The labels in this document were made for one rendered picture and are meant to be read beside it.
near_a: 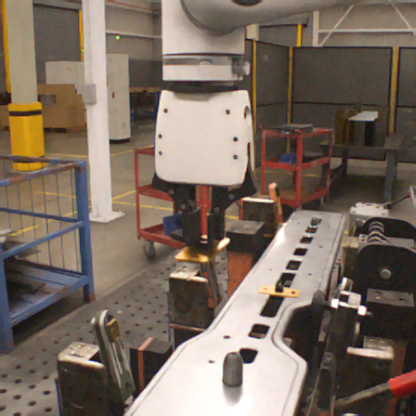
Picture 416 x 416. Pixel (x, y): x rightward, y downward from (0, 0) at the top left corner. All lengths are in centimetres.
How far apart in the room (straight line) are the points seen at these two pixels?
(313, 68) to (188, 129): 824
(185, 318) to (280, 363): 31
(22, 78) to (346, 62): 517
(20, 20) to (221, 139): 779
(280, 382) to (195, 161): 40
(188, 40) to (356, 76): 812
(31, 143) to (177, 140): 770
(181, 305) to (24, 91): 729
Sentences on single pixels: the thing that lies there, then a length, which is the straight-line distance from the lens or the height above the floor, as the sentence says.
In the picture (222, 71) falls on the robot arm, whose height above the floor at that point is 144.
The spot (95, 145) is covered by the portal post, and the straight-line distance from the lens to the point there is 520.
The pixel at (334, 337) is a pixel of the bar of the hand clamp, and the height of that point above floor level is 118.
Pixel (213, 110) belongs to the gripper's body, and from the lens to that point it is 50.
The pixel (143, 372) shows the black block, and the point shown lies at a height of 94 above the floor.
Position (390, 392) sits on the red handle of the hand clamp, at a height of 111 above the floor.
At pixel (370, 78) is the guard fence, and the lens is 855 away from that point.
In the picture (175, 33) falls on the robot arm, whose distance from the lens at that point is 50.
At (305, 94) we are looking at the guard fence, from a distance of 876.
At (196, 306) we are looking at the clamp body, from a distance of 104.
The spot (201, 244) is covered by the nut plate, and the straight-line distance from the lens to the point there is 55.
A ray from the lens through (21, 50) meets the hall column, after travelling 820.
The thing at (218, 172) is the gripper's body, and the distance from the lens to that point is 51.
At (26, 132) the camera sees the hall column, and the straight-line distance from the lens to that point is 816.
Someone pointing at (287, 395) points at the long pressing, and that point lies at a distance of 76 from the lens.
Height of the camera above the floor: 144
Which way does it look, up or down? 15 degrees down
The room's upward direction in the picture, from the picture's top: straight up
